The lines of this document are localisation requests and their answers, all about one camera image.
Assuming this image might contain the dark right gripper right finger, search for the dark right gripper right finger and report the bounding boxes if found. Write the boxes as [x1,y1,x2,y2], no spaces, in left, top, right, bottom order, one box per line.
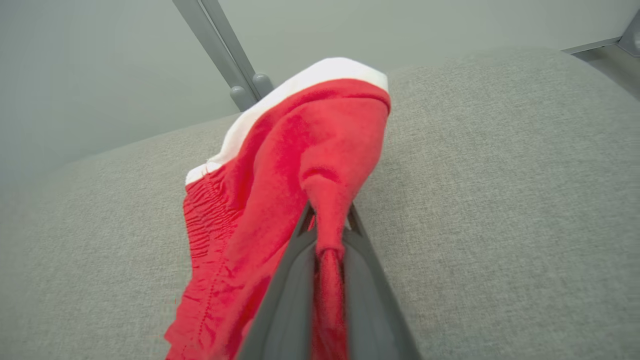
[342,202,422,360]

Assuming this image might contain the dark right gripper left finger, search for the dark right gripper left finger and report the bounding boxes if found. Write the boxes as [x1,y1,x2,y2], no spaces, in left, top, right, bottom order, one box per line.
[235,202,318,360]

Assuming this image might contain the red shorts with white stripe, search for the red shorts with white stripe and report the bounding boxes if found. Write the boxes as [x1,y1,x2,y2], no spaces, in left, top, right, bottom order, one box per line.
[165,56,392,360]

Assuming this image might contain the grey fabric sofa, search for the grey fabric sofa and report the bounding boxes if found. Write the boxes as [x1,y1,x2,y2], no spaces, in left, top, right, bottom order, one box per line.
[0,46,640,360]

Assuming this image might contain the grey metal partition post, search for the grey metal partition post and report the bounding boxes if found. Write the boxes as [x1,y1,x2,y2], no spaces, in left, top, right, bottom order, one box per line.
[200,0,275,98]
[172,0,257,112]

